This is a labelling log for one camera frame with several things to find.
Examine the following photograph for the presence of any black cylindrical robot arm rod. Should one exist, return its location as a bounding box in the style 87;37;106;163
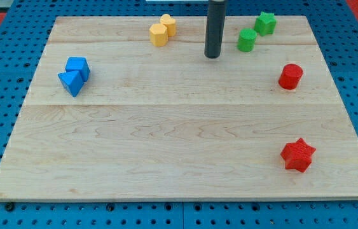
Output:
204;0;228;59

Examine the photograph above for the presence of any light wooden board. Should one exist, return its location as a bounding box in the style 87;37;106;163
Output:
0;16;358;202

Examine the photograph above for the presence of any yellow hexagon block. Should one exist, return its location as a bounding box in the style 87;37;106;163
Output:
149;24;169;46

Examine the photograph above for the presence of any yellow heart block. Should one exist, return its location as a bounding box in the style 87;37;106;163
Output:
160;14;177;37

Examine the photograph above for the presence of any green cylinder block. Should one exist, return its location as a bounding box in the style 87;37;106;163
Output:
237;28;257;52

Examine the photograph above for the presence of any blue triangle block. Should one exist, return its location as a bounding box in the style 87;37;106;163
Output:
58;71;84;97

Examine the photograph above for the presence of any blue cube block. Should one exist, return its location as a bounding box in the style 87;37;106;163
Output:
65;57;90;82

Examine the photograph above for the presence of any red cylinder block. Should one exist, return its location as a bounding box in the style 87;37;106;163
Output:
278;64;303;90

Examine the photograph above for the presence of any red star block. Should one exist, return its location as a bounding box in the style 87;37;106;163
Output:
280;138;316;173

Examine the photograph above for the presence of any green star block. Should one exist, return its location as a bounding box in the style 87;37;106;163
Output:
254;11;277;36

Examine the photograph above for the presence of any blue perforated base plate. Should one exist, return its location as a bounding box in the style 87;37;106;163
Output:
0;1;358;228

